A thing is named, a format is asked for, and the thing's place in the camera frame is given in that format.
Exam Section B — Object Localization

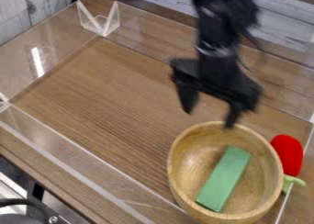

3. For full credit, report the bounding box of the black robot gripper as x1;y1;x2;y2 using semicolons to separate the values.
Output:
170;49;262;129

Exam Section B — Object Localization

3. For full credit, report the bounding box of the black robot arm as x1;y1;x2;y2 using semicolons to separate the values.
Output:
170;0;262;129

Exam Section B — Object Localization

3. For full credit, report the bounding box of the brown wooden bowl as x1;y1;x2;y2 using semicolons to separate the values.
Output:
167;121;283;224

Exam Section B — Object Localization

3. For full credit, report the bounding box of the green rectangular block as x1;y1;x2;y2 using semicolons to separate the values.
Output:
195;146;251;212

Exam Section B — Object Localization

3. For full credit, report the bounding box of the red plush strawberry toy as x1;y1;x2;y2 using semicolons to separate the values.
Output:
270;134;306;194

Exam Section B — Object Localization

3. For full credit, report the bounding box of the clear acrylic corner bracket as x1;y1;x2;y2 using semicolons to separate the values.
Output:
76;1;120;37

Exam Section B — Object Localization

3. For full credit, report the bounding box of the black metal table bracket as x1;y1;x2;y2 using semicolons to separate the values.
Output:
25;183;69;224

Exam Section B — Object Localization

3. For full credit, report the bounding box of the black cable under table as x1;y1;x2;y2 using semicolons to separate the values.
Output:
0;197;52;224

